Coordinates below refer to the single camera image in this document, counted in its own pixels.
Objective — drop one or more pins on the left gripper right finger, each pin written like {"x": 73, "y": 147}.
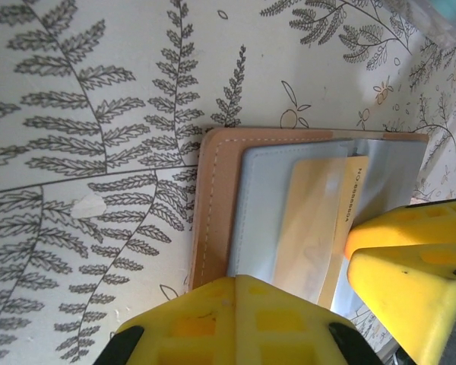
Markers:
{"x": 289, "y": 331}

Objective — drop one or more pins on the gold credit card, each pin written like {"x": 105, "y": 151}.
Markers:
{"x": 315, "y": 220}

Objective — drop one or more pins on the clear acrylic card stand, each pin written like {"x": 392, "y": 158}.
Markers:
{"x": 433, "y": 23}

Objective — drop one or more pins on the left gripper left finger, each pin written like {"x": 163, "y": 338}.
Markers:
{"x": 182, "y": 331}

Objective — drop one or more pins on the tan leather card holder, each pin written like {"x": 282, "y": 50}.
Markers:
{"x": 220, "y": 205}

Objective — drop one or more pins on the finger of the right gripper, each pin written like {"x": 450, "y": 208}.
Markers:
{"x": 403, "y": 296}

